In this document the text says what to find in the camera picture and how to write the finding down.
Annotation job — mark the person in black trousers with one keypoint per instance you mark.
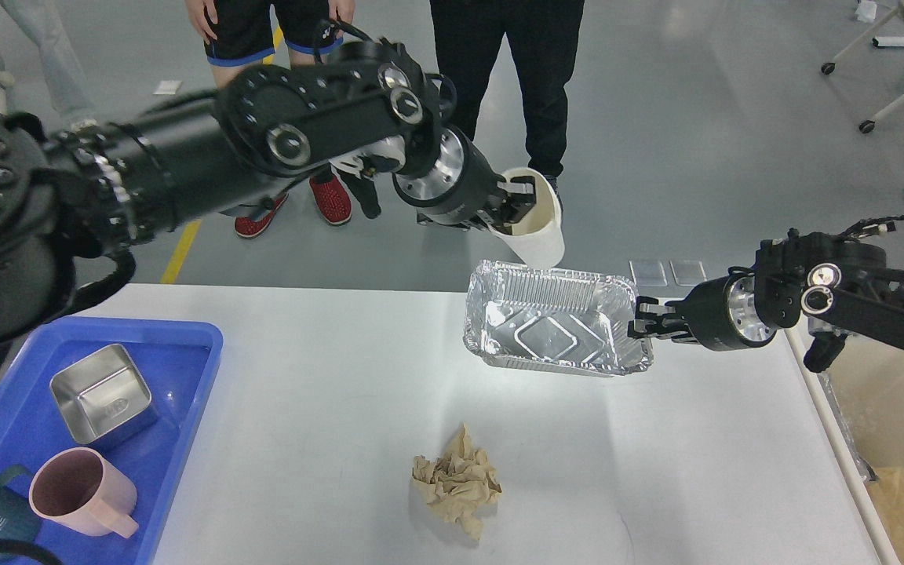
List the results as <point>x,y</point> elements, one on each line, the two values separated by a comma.
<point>543,38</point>

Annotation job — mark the beige plastic bin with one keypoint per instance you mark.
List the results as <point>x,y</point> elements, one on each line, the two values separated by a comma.
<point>860,401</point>

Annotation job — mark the blue plastic tray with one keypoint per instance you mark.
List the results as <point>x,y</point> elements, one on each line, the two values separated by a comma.
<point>179,362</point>

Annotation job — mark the person in black shorts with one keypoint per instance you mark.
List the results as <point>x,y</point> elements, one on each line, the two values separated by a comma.
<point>238,34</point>

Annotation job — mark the pink mug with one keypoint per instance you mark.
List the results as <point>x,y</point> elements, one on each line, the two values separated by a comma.
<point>83,491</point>

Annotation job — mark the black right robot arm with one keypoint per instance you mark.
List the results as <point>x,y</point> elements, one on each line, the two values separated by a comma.
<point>840,283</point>

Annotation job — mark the person in grey trousers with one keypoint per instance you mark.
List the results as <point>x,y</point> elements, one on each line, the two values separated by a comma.
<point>65,79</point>

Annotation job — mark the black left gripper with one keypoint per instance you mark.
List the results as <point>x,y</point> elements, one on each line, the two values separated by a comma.
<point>460,190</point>

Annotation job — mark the white paper scrap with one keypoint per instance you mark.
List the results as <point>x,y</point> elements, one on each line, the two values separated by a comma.
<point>167,88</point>

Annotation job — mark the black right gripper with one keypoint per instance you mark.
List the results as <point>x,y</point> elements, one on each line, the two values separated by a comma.
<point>720,314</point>

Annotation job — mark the white paper cup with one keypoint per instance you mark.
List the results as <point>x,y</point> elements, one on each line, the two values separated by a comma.
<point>537,239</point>

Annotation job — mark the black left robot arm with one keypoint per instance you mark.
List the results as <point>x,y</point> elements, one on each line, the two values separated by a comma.
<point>72,205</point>

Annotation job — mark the brown paper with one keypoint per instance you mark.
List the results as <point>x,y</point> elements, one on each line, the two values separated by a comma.
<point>459,485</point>

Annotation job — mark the stainless steel rectangular tray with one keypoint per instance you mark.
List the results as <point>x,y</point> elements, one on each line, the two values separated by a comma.
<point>103,398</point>

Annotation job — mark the aluminium foil tray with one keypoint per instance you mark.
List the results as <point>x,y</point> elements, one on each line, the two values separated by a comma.
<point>553,320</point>

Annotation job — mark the white chair base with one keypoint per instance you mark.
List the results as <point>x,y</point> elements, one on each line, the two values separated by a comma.
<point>869,81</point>

